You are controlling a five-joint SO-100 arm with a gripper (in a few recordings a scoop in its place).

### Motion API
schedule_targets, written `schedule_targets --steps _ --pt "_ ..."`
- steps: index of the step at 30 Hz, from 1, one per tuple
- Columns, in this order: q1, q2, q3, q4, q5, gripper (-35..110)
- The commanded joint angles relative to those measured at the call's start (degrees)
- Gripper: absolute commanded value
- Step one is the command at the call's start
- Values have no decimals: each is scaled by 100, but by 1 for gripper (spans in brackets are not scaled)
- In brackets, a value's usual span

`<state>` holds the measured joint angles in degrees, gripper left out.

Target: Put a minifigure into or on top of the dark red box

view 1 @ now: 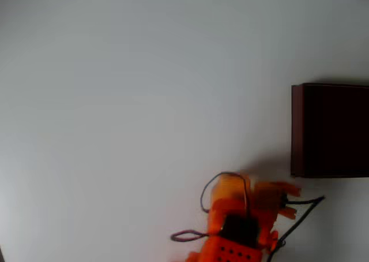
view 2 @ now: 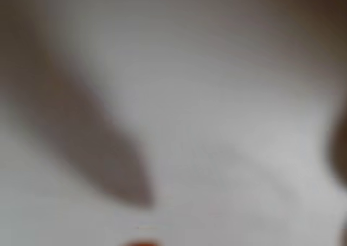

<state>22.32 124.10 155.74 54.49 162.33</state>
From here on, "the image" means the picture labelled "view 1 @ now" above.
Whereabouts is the dark brown box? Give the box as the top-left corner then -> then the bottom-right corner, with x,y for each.
290,83 -> 369,179

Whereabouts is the thin servo wire loop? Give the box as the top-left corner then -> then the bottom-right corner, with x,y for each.
170,229 -> 210,243
199,171 -> 250,216

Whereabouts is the light orange camera mount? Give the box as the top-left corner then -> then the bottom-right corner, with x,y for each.
253,180 -> 303,222

